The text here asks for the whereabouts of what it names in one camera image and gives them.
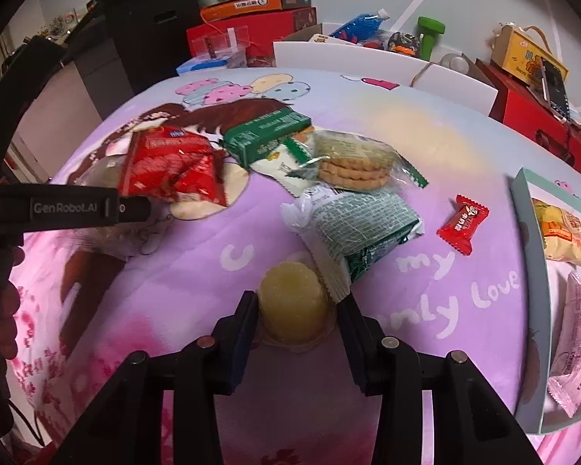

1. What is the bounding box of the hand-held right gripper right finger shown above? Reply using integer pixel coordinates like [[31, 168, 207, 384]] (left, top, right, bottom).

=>
[[336, 293, 545, 465]]

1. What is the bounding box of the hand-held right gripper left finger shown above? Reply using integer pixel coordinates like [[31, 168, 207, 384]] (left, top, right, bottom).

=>
[[53, 291, 260, 465]]

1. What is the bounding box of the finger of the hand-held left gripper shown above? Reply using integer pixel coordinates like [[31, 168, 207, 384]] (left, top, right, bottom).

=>
[[119, 196, 152, 224]]

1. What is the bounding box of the red snack packet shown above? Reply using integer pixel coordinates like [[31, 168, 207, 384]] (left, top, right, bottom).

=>
[[117, 126, 228, 207]]

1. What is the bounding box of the pale yellow jelly cup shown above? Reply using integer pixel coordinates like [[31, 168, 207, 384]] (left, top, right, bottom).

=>
[[256, 260, 337, 350]]

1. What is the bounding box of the green-white checked snack packet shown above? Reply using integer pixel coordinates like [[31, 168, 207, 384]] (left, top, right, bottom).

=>
[[281, 188, 424, 303]]

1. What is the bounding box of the white snack packet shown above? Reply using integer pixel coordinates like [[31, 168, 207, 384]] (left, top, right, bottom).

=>
[[249, 138, 320, 199]]

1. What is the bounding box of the red candy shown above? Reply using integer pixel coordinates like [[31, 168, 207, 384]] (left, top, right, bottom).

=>
[[437, 195, 491, 257]]

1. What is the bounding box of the clear biscuit packet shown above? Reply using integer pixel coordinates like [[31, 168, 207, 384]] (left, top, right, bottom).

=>
[[283, 131, 429, 192]]

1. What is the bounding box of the teal-rimmed white tray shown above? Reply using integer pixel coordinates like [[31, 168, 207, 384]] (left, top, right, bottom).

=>
[[511, 168, 581, 436]]

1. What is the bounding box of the pale pink snack packet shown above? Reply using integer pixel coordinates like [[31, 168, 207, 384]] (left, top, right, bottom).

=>
[[547, 271, 581, 417]]

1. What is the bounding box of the yellow snack packet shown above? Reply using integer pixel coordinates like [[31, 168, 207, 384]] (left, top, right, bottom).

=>
[[533, 198, 581, 269]]

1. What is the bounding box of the person's left hand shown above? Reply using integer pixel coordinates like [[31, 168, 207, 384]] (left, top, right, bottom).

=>
[[0, 245, 26, 362]]

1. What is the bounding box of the dark curved bar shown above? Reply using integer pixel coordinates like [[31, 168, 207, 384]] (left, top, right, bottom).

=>
[[0, 36, 81, 185]]

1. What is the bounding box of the blue-white box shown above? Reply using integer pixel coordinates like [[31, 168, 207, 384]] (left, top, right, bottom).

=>
[[177, 51, 248, 76]]

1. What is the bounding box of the clear plastic container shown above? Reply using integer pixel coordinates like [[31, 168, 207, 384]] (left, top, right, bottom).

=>
[[194, 26, 250, 59]]

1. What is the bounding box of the black cabinet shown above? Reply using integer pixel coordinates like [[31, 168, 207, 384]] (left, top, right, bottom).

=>
[[60, 0, 201, 122]]

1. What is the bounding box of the red cardboard box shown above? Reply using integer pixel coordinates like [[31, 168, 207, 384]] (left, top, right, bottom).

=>
[[186, 7, 318, 67]]

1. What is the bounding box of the orange box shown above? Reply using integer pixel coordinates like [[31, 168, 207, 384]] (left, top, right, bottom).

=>
[[201, 0, 312, 22]]

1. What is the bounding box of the white storage box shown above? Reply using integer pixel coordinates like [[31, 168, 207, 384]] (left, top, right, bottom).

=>
[[272, 23, 498, 117]]

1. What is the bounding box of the large red gift box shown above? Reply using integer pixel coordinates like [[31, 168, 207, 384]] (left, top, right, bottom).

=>
[[474, 58, 581, 177]]

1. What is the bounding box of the blue bottle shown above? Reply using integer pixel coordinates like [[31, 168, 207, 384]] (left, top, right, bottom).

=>
[[329, 9, 390, 42]]

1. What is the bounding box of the clear plastic bottle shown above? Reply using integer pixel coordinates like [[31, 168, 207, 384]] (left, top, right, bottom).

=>
[[438, 53, 470, 73]]

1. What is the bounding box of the colourful packet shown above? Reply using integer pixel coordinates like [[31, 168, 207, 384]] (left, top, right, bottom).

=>
[[387, 31, 422, 56]]

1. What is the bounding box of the green dumbbell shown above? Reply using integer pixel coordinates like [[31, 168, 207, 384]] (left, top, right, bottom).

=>
[[416, 17, 446, 61]]

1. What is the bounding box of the smartphone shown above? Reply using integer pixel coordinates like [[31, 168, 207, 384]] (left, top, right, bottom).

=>
[[540, 57, 572, 122]]

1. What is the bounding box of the yellow box with handle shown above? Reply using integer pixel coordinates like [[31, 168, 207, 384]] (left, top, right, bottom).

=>
[[491, 23, 569, 85]]

